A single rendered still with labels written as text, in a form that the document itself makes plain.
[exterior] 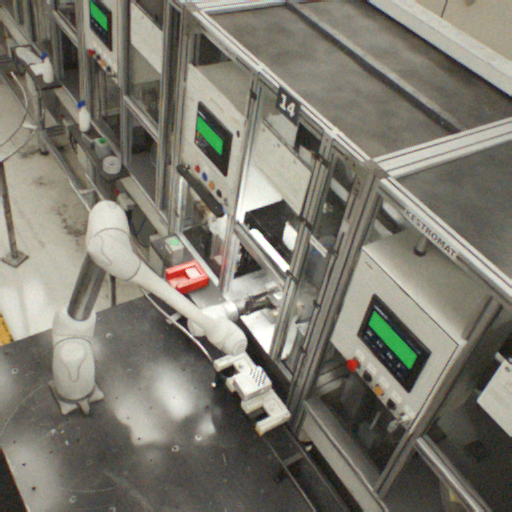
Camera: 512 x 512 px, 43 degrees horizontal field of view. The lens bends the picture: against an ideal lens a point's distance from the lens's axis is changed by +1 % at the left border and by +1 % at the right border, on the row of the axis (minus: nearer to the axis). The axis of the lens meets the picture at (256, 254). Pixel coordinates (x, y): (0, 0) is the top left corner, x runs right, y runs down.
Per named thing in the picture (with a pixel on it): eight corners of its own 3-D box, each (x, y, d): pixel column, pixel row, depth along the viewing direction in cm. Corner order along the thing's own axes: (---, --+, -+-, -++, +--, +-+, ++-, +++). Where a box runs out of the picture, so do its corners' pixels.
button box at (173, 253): (163, 257, 306) (164, 239, 298) (178, 252, 310) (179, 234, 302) (171, 268, 302) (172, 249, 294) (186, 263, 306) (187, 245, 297)
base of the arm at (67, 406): (66, 424, 263) (65, 417, 259) (46, 383, 275) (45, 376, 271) (108, 406, 272) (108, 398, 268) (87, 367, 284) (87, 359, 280)
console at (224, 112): (176, 160, 286) (182, 64, 254) (231, 146, 299) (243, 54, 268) (225, 218, 263) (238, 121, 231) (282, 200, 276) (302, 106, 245)
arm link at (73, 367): (55, 402, 263) (51, 370, 248) (54, 365, 275) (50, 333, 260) (96, 397, 267) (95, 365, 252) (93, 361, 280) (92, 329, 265)
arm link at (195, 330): (216, 319, 277) (233, 334, 267) (184, 332, 270) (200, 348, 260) (215, 298, 272) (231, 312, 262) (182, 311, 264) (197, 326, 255)
